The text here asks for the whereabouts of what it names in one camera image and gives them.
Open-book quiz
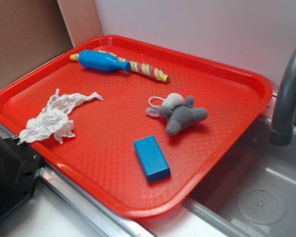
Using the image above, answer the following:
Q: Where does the crumpled white paper towel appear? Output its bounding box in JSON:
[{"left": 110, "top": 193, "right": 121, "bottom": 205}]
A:
[{"left": 18, "top": 89, "right": 103, "bottom": 145}]

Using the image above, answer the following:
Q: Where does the grey faucet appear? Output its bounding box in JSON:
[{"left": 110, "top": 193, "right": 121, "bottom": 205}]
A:
[{"left": 270, "top": 48, "right": 296, "bottom": 146}]

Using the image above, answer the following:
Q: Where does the grey sink basin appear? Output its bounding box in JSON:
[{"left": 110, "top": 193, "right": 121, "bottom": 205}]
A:
[{"left": 184, "top": 116, "right": 296, "bottom": 237}]

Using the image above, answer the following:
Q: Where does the blue plastic toy bottle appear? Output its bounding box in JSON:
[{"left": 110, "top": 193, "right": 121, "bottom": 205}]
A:
[{"left": 78, "top": 50, "right": 131, "bottom": 72}]

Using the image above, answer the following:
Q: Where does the multicolored braided rope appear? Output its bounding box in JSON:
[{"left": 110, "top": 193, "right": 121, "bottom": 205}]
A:
[{"left": 70, "top": 49, "right": 170, "bottom": 83}]

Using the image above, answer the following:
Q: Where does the sink drain cover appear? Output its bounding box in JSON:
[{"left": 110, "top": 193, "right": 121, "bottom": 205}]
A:
[{"left": 237, "top": 187, "right": 287, "bottom": 225}]

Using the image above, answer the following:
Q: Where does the red plastic tray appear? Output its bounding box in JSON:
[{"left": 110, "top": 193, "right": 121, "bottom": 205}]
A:
[{"left": 0, "top": 36, "right": 273, "bottom": 219}]

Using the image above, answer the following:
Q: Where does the blue wooden block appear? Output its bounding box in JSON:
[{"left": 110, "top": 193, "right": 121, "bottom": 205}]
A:
[{"left": 133, "top": 136, "right": 171, "bottom": 183}]

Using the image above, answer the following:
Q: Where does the grey plush elephant toy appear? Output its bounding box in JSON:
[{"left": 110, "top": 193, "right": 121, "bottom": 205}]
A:
[{"left": 146, "top": 93, "right": 208, "bottom": 136}]

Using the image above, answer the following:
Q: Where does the brown cardboard panel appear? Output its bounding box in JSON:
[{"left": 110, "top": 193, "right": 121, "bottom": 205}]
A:
[{"left": 0, "top": 0, "right": 103, "bottom": 90}]

